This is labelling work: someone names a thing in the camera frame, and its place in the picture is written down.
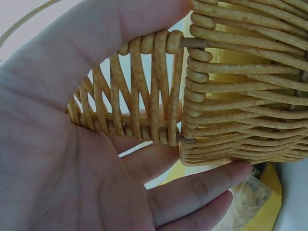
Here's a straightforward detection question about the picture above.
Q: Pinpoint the person's left hand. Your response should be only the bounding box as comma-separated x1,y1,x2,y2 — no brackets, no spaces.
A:
0,0,253,231

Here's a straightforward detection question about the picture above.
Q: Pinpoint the woven wicker basket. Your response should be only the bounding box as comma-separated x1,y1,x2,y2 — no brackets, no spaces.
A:
66,0,308,168

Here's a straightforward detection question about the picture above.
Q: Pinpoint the clear plastic bag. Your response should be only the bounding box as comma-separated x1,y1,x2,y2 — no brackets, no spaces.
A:
220,166,274,231

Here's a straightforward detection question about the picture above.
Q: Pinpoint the beige coiled cord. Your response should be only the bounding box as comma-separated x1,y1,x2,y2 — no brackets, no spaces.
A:
0,0,57,48

